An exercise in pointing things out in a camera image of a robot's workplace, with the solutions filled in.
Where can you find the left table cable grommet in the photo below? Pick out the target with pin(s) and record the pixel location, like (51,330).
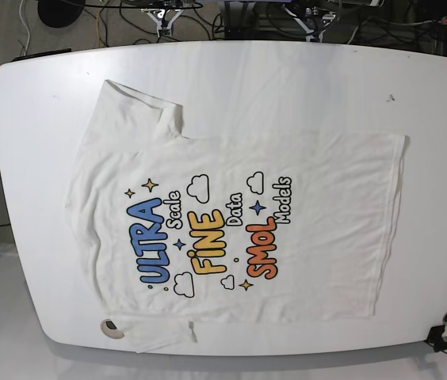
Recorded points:
(110,330)

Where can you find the white printed T-shirt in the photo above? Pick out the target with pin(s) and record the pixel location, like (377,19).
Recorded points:
(258,228)

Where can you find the black round stand base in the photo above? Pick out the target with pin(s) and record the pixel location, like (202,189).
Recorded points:
(59,14)

